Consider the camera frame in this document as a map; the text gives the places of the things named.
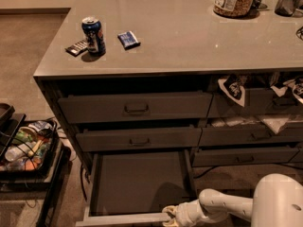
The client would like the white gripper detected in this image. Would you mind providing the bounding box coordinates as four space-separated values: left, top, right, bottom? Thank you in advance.
162 201 204 227

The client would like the grey drawer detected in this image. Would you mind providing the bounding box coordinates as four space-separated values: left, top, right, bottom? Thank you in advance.
58 92 212 124
208 88 303 118
76 127 202 152
199 124 303 147
76 150 196 227
192 146 299 167

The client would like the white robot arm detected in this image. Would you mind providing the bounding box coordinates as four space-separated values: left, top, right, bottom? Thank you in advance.
162 173 303 227

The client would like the clear plastic bag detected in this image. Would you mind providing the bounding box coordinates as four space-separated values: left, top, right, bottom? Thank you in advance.
210 114 303 134

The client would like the grey cabinet with countertop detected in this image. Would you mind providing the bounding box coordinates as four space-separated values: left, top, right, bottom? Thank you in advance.
34 0 303 166

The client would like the black white chip bag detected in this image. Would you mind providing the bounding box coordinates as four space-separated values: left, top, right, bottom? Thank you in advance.
218 75 245 107

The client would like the black tray of items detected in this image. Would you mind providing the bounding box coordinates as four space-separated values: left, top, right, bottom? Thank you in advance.
0 120 58 178

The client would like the clear plastic bottle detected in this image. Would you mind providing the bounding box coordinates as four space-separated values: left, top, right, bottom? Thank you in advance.
5 142 36 162

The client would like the blue snack packet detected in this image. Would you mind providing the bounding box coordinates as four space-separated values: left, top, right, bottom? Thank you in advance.
117 31 141 50

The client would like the dark chocolate bar wrapper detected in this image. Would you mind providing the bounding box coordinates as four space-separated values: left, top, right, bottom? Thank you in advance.
65 39 87 57

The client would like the blue soda can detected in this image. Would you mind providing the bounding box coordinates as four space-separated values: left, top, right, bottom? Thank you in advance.
81 16 106 56

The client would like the dark glass bottle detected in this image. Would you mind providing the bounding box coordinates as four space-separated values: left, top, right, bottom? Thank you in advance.
275 0 302 17

